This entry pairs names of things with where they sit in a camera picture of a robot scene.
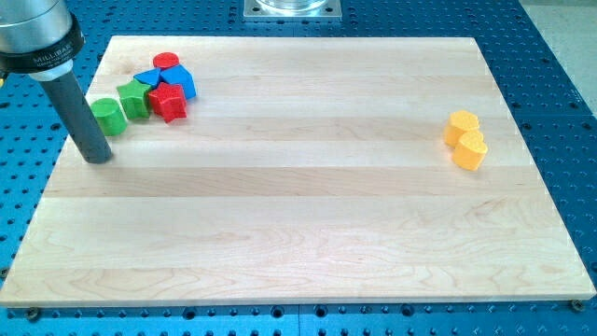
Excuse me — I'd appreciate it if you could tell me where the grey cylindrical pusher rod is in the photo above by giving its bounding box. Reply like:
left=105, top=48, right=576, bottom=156
left=40, top=71, right=112, bottom=164

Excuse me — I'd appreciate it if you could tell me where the green cylinder block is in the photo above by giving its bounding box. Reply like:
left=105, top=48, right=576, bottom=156
left=90, top=98, right=127, bottom=136

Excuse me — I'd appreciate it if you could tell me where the green star block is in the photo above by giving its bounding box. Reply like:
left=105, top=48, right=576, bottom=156
left=117, top=79, right=152, bottom=119

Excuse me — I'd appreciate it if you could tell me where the red star block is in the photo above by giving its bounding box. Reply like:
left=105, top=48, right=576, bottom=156
left=147, top=82, right=187, bottom=123

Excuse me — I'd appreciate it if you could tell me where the blue triangle block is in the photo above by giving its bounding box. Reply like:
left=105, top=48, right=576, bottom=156
left=133, top=67, right=161, bottom=89

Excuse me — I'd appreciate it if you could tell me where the red cylinder block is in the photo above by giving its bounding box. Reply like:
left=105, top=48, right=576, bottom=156
left=152, top=52, right=180, bottom=70

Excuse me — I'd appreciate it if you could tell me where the blue pentagon block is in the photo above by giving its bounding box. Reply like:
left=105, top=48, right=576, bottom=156
left=160, top=64, right=197, bottom=100

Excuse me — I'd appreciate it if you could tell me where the light wooden board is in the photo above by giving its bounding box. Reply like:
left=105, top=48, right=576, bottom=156
left=1, top=35, right=595, bottom=307

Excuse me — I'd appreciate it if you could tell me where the yellow hexagon block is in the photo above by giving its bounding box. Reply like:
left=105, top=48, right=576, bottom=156
left=443, top=110, right=480, bottom=147

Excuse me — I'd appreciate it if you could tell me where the yellow heart block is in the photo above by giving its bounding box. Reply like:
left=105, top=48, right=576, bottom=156
left=451, top=131, right=488, bottom=171

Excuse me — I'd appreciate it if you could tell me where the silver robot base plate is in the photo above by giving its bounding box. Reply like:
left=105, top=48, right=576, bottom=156
left=243, top=0, right=342, bottom=21

